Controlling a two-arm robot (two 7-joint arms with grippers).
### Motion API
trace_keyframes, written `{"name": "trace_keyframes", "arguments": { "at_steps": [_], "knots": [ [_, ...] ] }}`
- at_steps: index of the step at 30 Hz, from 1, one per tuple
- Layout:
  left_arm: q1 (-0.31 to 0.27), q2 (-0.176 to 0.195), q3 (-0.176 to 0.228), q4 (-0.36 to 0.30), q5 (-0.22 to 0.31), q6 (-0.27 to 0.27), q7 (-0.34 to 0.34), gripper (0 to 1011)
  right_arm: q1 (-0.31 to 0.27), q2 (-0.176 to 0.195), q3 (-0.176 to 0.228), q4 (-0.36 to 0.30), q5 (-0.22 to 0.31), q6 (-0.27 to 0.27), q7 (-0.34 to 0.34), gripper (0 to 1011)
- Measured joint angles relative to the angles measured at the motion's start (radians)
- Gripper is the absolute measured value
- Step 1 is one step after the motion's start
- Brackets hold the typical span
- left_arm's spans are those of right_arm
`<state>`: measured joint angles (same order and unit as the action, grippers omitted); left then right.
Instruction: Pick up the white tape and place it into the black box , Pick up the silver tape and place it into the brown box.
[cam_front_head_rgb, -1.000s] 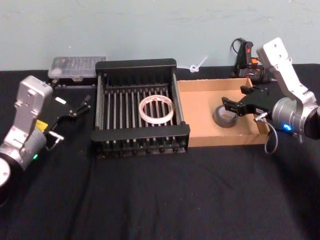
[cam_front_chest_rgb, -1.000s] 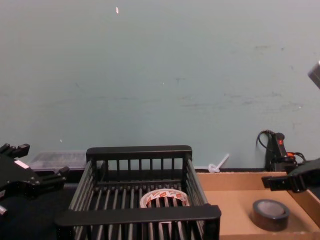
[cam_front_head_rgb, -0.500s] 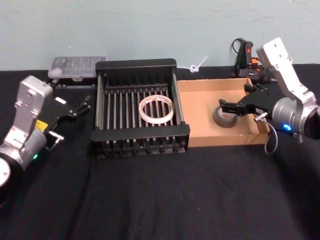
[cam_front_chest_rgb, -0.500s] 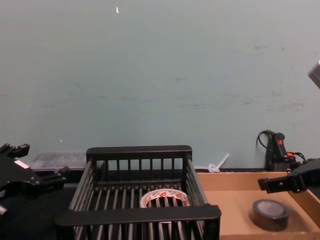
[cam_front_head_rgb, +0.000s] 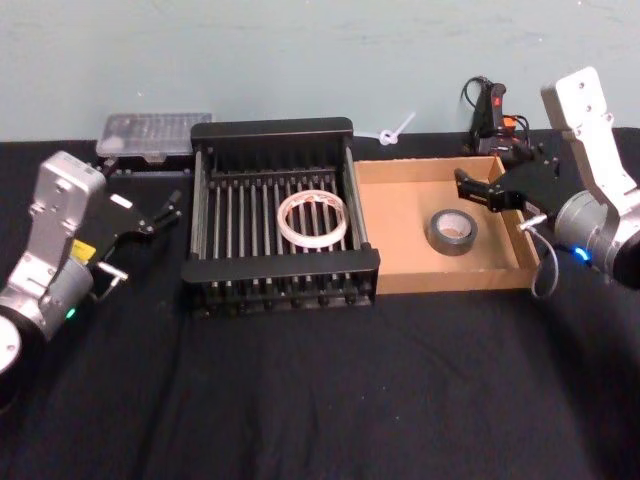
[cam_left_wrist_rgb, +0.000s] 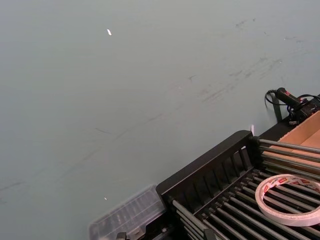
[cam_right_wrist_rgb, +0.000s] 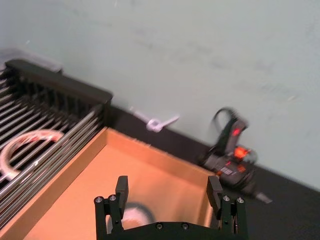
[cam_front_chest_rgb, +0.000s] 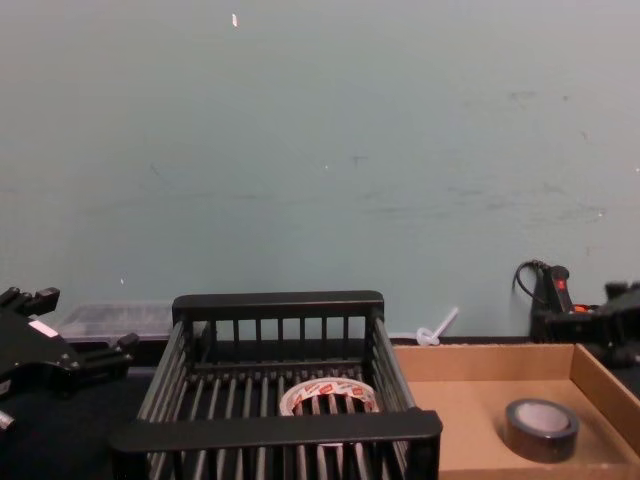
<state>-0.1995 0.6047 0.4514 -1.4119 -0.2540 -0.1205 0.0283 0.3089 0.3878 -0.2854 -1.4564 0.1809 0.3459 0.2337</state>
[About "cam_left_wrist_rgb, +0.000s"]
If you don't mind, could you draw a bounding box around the roll of white tape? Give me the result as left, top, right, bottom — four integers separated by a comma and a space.
254, 173, 320, 227

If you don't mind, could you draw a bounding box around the black rack with steel bars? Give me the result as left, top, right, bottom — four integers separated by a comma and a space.
155, 129, 320, 240

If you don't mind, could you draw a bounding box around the clear plastic case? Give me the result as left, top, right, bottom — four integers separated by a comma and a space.
87, 184, 168, 240

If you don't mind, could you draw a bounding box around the shallow brown cardboard tray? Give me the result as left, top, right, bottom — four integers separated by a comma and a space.
259, 110, 320, 176

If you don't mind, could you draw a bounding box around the black corded tool red switch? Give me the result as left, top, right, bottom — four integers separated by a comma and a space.
264, 87, 320, 126

